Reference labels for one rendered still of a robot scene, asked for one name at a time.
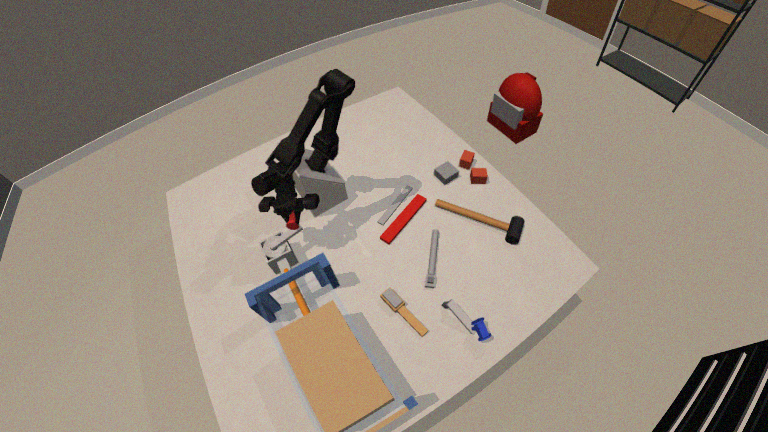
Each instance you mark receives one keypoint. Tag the red flat bar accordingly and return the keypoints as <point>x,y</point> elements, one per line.
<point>403,219</point>

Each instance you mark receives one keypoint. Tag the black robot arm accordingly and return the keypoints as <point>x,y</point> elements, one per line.
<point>289,152</point>

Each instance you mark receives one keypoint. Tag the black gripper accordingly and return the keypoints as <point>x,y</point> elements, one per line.
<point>310,202</point>

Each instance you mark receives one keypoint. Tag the small red block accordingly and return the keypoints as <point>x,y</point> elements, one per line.
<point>466,160</point>
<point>478,176</point>

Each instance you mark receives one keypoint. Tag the black-headed mallet with wooden handle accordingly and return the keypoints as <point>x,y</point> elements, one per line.
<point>514,229</point>

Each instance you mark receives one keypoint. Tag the dark blue rectangular frame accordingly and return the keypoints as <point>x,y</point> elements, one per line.
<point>282,277</point>

